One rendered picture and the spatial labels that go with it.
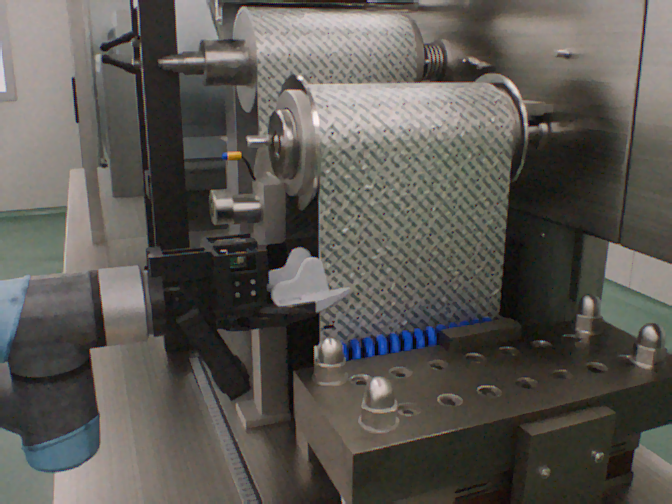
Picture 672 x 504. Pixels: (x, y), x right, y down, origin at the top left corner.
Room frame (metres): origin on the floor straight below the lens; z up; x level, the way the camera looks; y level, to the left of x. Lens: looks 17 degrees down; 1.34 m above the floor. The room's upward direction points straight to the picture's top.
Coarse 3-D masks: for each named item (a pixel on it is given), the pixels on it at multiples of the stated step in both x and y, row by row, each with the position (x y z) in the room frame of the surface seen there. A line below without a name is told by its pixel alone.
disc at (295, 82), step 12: (288, 84) 0.73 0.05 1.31; (300, 84) 0.69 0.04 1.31; (300, 96) 0.69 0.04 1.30; (312, 96) 0.67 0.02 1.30; (312, 108) 0.66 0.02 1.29; (312, 120) 0.65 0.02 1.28; (312, 132) 0.65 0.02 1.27; (312, 144) 0.65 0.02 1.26; (312, 156) 0.65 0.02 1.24; (312, 168) 0.65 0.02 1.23; (312, 180) 0.65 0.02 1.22; (312, 192) 0.66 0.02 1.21; (300, 204) 0.69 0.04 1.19
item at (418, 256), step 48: (336, 192) 0.66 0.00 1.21; (384, 192) 0.68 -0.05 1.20; (432, 192) 0.70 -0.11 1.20; (480, 192) 0.73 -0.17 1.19; (336, 240) 0.66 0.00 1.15; (384, 240) 0.68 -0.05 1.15; (432, 240) 0.70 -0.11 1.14; (480, 240) 0.73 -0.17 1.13; (336, 288) 0.66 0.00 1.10; (384, 288) 0.68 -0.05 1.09; (432, 288) 0.70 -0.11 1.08; (480, 288) 0.73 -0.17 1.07; (336, 336) 0.66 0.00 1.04; (384, 336) 0.68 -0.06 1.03
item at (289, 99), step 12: (288, 96) 0.70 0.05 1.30; (504, 96) 0.77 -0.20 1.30; (276, 108) 0.75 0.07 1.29; (288, 108) 0.72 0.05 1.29; (300, 108) 0.67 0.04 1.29; (300, 120) 0.66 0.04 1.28; (300, 132) 0.67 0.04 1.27; (300, 144) 0.67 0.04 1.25; (300, 156) 0.67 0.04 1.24; (300, 168) 0.67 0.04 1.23; (288, 180) 0.71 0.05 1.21; (300, 180) 0.67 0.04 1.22; (288, 192) 0.71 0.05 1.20; (300, 192) 0.68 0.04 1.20
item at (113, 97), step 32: (96, 0) 1.56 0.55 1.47; (128, 0) 1.58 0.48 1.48; (192, 0) 1.64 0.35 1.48; (96, 32) 1.56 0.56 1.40; (192, 32) 1.64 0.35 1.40; (96, 64) 1.55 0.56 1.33; (96, 96) 2.64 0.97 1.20; (128, 96) 1.58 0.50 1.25; (192, 96) 1.63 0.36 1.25; (224, 96) 1.66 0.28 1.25; (96, 128) 2.64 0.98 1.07; (128, 128) 1.58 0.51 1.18; (192, 128) 1.63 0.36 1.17; (224, 128) 1.66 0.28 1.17; (128, 160) 1.57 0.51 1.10; (192, 160) 1.63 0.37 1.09; (224, 160) 1.66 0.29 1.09; (128, 192) 1.57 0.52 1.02; (192, 192) 1.63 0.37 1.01; (128, 224) 1.57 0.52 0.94; (192, 224) 1.63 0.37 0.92; (224, 224) 1.66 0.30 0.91
